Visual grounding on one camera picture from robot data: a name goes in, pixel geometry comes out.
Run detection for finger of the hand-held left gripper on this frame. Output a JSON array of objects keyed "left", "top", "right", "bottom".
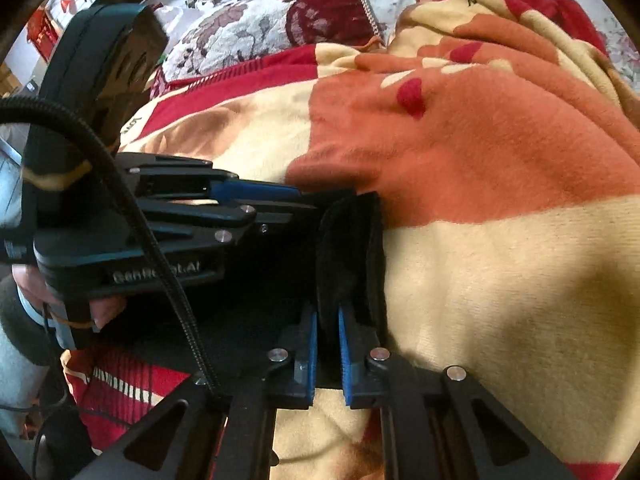
[
  {"left": 119, "top": 152, "right": 304, "bottom": 207},
  {"left": 141, "top": 197, "right": 327, "bottom": 259}
]

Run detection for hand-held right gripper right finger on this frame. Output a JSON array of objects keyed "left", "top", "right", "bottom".
[{"left": 337, "top": 302, "right": 576, "bottom": 480}]

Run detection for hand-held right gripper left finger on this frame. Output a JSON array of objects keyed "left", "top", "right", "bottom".
[{"left": 75, "top": 302, "right": 318, "bottom": 480}]

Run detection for black pants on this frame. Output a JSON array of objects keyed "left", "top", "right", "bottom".
[{"left": 97, "top": 190, "right": 390, "bottom": 393}]

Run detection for person's left forearm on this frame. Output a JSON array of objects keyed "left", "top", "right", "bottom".
[{"left": 0, "top": 277, "right": 68, "bottom": 436}]

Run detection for person's left hand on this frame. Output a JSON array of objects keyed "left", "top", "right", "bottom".
[{"left": 11, "top": 264, "right": 127, "bottom": 333}]

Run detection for white maroon floral pillow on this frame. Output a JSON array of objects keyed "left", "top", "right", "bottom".
[{"left": 150, "top": 0, "right": 386, "bottom": 92}]

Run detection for red orange cream blanket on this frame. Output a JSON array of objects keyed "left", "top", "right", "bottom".
[{"left": 60, "top": 0, "right": 640, "bottom": 480}]

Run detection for red knot decoration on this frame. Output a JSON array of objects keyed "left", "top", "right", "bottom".
[{"left": 26, "top": 9, "right": 62, "bottom": 62}]

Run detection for black braided cable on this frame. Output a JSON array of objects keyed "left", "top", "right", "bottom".
[{"left": 0, "top": 96, "right": 223, "bottom": 402}]

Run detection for thin black cable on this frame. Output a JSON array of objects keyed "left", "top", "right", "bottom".
[{"left": 0, "top": 400, "right": 123, "bottom": 466}]

